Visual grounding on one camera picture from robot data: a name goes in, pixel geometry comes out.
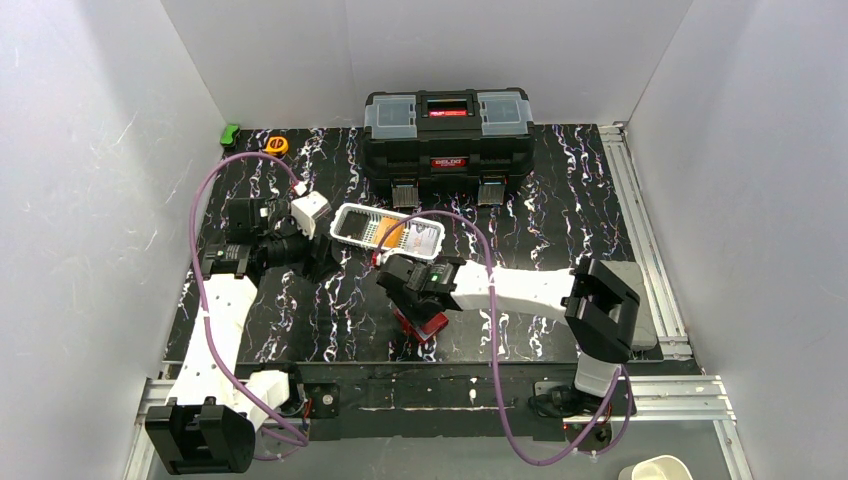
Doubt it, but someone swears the red leather card holder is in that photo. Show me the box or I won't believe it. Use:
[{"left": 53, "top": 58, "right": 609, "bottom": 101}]
[{"left": 393, "top": 309, "right": 449, "bottom": 344}]

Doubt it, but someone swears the black VIP card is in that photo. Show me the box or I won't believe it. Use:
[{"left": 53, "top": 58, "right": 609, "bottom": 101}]
[{"left": 338, "top": 212, "right": 370, "bottom": 241}]

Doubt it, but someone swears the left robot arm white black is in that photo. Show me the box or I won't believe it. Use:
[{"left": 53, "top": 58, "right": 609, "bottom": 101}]
[{"left": 144, "top": 192, "right": 341, "bottom": 475}]

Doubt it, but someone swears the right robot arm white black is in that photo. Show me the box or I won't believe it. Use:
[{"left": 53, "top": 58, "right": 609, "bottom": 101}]
[{"left": 375, "top": 254, "right": 641, "bottom": 397}]

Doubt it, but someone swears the white VIP card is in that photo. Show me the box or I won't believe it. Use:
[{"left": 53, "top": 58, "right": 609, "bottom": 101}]
[{"left": 402, "top": 222, "right": 442, "bottom": 259}]

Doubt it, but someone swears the white plastic basket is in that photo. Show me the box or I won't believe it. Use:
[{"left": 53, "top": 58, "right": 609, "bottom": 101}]
[{"left": 330, "top": 203, "right": 445, "bottom": 260}]

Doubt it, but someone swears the orange tape measure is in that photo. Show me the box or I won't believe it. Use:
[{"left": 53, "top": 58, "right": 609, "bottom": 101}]
[{"left": 264, "top": 136, "right": 289, "bottom": 158}]

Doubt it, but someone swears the green small object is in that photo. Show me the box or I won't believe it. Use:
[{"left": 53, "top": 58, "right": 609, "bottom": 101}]
[{"left": 219, "top": 124, "right": 240, "bottom": 149}]

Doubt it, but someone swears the black plastic toolbox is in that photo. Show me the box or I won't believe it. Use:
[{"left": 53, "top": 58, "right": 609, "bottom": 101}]
[{"left": 360, "top": 87, "right": 535, "bottom": 208}]

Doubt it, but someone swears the white cup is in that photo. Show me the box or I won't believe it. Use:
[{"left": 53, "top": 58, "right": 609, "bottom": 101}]
[{"left": 617, "top": 455, "right": 693, "bottom": 480}]

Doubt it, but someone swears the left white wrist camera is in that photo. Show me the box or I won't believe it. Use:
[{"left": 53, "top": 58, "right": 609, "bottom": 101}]
[{"left": 290, "top": 182, "right": 330, "bottom": 240}]

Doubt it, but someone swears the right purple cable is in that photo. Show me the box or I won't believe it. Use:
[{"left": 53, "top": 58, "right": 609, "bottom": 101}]
[{"left": 374, "top": 209, "right": 634, "bottom": 468}]

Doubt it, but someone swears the purple cable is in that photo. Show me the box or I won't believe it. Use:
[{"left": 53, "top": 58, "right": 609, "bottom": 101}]
[
  {"left": 374, "top": 209, "right": 634, "bottom": 468},
  {"left": 188, "top": 151, "right": 310, "bottom": 462}
]

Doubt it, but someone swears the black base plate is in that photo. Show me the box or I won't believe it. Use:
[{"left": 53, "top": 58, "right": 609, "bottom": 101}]
[{"left": 231, "top": 360, "right": 598, "bottom": 443}]

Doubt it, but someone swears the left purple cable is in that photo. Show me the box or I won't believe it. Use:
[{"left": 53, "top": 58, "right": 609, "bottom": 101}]
[{"left": 188, "top": 151, "right": 310, "bottom": 462}]

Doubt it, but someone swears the aluminium rail frame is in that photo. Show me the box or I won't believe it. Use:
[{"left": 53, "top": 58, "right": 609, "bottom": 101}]
[{"left": 124, "top": 122, "right": 752, "bottom": 479}]

